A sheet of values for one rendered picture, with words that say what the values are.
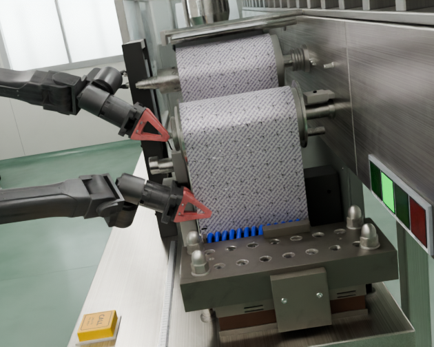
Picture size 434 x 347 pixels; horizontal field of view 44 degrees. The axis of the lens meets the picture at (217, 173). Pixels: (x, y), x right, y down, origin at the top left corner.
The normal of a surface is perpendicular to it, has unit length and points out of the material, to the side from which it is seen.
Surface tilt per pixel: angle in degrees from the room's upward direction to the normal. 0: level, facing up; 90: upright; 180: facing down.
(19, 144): 90
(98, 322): 0
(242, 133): 90
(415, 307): 90
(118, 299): 0
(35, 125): 90
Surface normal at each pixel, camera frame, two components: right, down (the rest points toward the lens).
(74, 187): 0.41, -0.71
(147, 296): -0.15, -0.94
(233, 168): 0.04, 0.30
